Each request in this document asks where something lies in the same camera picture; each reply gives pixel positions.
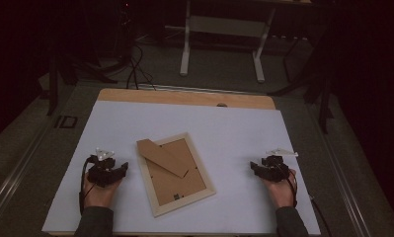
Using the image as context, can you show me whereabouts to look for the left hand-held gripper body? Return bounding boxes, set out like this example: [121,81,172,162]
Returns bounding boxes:
[86,147,120,189]

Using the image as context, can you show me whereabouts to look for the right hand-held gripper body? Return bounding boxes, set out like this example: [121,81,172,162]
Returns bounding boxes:
[261,148,299,184]

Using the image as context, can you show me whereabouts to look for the wooden photo frame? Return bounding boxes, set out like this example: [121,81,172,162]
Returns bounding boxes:
[135,131,217,218]

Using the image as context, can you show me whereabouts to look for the person's left hand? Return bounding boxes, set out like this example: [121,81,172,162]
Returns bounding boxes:
[82,177,123,209]

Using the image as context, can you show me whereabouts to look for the person's right hand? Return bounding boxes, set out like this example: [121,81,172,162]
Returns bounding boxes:
[263,169,298,209]

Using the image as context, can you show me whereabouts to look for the white table mat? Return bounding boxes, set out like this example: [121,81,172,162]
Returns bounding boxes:
[40,100,322,236]

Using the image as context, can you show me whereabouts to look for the black floor socket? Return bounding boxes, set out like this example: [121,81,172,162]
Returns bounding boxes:
[53,115,79,129]

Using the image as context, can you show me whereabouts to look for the black stand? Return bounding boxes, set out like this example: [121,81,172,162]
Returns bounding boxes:
[268,31,335,135]
[45,48,118,117]

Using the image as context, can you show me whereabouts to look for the silver metal strip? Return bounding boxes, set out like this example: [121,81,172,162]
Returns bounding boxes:
[135,83,269,97]

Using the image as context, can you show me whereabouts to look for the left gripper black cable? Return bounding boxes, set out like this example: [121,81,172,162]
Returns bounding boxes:
[78,155,98,215]

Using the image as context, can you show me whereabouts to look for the thin black cable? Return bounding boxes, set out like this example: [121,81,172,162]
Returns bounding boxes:
[307,193,333,237]

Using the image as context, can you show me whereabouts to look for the metal floor rail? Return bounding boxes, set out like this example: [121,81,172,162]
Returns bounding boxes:
[0,122,55,229]
[306,100,372,237]

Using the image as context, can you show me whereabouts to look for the black floor cables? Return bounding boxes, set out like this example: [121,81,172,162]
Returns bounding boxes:
[124,41,158,91]

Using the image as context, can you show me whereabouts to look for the white metal table frame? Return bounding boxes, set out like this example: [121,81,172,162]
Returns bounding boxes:
[179,0,278,84]

